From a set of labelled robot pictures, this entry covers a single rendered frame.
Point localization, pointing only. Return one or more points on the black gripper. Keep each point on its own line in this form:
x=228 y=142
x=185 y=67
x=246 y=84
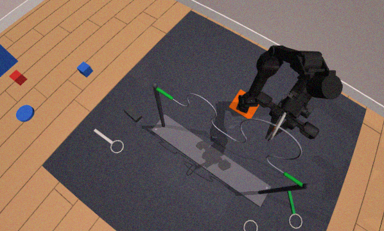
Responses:
x=307 y=129

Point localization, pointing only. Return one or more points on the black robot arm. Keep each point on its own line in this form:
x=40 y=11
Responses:
x=315 y=79

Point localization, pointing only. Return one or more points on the orange handle with grey loop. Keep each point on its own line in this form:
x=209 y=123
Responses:
x=278 y=125

